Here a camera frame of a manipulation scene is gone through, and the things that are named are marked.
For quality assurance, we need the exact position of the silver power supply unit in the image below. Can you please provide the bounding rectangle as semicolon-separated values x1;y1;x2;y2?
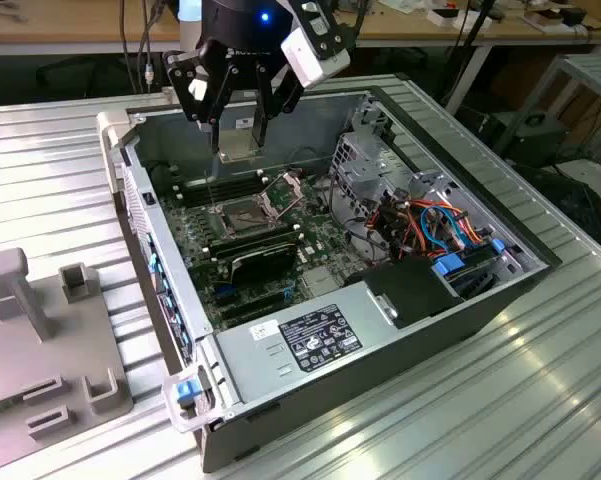
213;280;399;407

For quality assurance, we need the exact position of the silver metal bracket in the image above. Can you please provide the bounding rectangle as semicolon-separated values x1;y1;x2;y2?
408;169;462;207

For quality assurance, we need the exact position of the black RAM slot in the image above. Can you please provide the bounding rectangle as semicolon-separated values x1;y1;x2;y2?
179;178;270;207
174;169;265;196

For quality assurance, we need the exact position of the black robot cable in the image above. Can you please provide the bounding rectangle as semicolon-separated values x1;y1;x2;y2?
352;0;371;44

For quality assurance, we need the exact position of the open grey PC case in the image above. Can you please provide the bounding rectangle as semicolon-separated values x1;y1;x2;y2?
95;84;564;474

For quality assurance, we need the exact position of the grey parts rack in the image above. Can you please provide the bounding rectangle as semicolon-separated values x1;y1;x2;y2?
0;247;134;441

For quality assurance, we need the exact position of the black plastic shroud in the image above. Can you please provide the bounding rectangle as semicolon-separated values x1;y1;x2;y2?
344;257;464;329

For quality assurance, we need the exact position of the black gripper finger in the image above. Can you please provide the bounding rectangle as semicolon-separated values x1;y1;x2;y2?
252;57;307;149
162;47;239;154

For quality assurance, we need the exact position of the grey hanging cable bundle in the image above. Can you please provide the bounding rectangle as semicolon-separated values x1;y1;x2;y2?
118;0;155;97

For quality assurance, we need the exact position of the silver CPU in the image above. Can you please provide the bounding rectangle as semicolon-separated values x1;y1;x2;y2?
218;115;261;164

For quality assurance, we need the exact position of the wooden desk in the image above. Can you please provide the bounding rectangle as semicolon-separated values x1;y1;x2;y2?
0;0;601;56

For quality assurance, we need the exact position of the brown cardboard box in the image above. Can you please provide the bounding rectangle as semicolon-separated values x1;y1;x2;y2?
522;8;565;35

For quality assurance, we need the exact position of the green motherboard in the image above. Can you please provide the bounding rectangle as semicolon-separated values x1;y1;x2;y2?
157;169;352;332

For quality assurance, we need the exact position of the white box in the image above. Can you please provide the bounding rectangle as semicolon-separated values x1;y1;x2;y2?
426;5;492;29

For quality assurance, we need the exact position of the clear latch with blue clip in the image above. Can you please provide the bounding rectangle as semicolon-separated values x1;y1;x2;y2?
160;364;216;434

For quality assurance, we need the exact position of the blue wire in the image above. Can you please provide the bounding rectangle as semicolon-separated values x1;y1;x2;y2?
420;204;470;250

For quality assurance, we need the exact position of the metal socket cover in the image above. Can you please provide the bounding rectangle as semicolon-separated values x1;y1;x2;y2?
261;168;305;216

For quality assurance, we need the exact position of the black CPU socket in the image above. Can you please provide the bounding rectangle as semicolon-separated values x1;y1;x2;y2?
213;194;284;240

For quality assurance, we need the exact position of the black RAM stick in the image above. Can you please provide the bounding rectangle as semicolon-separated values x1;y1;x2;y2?
209;233;304;262

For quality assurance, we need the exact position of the black expansion slot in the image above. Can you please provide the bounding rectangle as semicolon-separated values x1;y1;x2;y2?
225;302;284;327
219;288;287;315

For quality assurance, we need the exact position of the blue disk carrier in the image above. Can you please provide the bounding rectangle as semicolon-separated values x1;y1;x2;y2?
431;251;470;282

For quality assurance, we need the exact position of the black graphics card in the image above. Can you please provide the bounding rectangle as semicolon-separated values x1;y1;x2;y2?
228;239;300;287

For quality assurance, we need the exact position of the black box with handle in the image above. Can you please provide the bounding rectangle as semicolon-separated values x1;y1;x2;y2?
507;110;570;169

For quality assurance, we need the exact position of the metal shelf frame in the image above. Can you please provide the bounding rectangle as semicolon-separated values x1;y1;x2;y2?
492;52;601;156

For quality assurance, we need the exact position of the orange wire bundle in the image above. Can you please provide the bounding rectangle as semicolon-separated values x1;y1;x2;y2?
372;198;484;251

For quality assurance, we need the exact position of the silver chipset heatsink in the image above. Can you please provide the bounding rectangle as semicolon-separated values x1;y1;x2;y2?
302;267;344;297

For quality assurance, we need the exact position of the silver drive cage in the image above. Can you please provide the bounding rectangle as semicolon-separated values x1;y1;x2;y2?
329;130;387;261

